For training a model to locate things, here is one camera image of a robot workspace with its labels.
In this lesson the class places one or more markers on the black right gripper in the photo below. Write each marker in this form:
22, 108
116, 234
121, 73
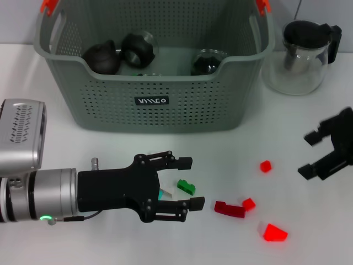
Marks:
344, 132

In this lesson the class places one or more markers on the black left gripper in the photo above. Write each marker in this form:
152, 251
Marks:
115, 190

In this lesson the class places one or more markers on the glass teacup black sleeve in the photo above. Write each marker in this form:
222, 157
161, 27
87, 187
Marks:
154, 74
136, 51
205, 64

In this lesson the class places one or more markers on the grey perforated storage bin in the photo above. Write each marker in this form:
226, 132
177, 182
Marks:
193, 110

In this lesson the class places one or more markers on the green two-stud brick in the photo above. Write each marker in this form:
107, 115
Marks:
187, 187

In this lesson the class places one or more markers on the narrow white brick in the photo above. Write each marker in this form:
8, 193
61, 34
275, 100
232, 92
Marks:
168, 191

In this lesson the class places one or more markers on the teal flat brick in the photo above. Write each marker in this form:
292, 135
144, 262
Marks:
161, 195

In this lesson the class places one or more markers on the dark red long brick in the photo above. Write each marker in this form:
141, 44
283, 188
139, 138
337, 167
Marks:
230, 209

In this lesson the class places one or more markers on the small red brick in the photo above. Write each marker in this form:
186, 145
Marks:
249, 204
266, 166

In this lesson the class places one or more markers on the glass teapot black lid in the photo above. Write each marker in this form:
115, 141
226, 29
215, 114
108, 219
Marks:
300, 69

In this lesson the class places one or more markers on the bright red slope brick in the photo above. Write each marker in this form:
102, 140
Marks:
274, 232

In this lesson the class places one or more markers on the black clay teapot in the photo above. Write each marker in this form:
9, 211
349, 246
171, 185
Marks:
102, 59

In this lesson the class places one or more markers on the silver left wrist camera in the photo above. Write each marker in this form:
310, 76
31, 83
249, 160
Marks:
19, 138

